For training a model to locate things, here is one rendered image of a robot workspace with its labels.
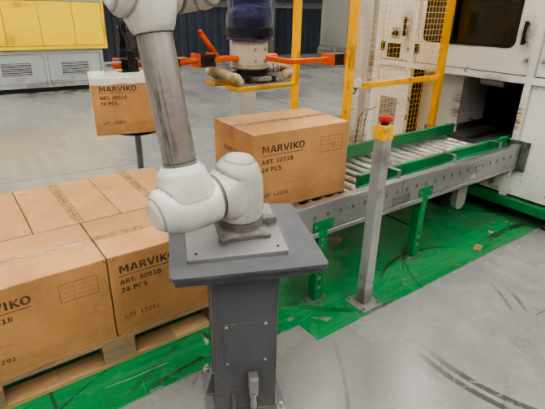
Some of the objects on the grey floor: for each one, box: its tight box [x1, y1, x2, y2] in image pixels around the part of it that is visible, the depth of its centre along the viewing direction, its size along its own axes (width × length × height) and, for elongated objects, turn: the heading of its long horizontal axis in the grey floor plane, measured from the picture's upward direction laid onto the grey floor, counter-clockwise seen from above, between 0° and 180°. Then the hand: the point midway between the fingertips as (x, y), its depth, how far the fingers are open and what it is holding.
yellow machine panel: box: [0, 0, 108, 95], centre depth 807 cm, size 222×91×248 cm, turn 120°
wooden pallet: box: [0, 303, 209, 409], centre depth 238 cm, size 120×100×14 cm
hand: (127, 62), depth 180 cm, fingers closed on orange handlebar, 8 cm apart
